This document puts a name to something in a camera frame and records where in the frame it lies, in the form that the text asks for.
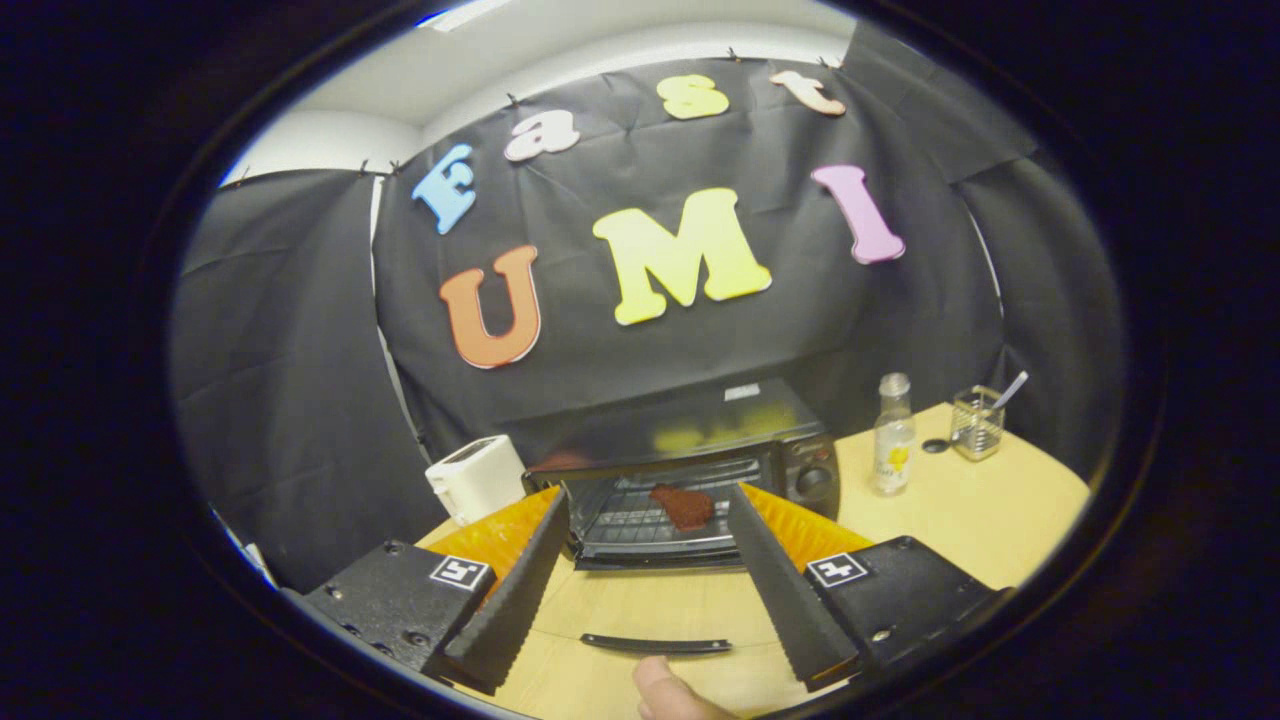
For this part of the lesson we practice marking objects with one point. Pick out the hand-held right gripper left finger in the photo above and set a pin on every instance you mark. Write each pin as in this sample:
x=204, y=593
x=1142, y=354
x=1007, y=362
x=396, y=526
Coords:
x=515, y=590

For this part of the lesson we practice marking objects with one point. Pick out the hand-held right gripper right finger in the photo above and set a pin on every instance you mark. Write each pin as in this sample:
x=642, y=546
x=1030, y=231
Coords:
x=780, y=590

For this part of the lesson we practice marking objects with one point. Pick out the brown piece of meat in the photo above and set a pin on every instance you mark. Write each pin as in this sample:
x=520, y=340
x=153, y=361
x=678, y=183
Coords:
x=685, y=508

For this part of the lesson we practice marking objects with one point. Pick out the black electric oven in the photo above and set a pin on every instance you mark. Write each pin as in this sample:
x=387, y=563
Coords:
x=700, y=420

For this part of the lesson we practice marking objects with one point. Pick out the white toaster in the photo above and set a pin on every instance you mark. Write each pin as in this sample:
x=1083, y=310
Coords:
x=480, y=480

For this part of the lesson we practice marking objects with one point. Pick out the clear glass bottle yellow label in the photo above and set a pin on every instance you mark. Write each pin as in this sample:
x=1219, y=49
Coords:
x=893, y=450

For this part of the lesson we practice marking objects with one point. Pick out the black backdrop cloth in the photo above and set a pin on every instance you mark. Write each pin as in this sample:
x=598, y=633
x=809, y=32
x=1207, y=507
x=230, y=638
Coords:
x=300, y=400

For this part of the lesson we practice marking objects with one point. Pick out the white straw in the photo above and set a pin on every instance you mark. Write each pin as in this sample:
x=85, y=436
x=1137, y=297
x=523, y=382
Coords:
x=1010, y=390

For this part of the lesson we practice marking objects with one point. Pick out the ceiling light panel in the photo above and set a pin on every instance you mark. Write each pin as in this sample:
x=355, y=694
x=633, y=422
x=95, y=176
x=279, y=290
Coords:
x=470, y=12

